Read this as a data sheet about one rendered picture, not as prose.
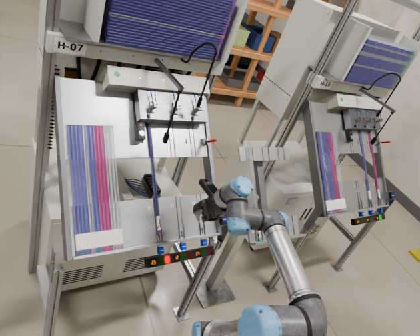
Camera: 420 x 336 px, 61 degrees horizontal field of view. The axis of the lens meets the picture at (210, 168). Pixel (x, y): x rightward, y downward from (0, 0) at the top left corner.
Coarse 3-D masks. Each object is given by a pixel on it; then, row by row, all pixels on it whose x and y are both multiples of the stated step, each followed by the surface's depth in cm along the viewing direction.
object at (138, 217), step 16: (128, 208) 147; (144, 208) 151; (160, 208) 155; (176, 208) 160; (192, 208) 164; (128, 224) 146; (144, 224) 150; (176, 224) 158; (192, 224) 163; (208, 224) 167; (128, 240) 145; (144, 240) 149; (160, 240) 153
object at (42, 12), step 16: (64, 0) 135; (80, 0) 138; (64, 16) 139; (80, 16) 142; (64, 64) 150; (80, 64) 153; (112, 64) 160; (128, 64) 164; (96, 80) 161; (48, 160) 176; (160, 160) 213
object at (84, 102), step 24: (72, 96) 142; (96, 96) 147; (120, 96) 153; (72, 120) 141; (96, 120) 146; (120, 120) 151; (120, 144) 150; (144, 144) 156; (168, 144) 162; (192, 144) 169
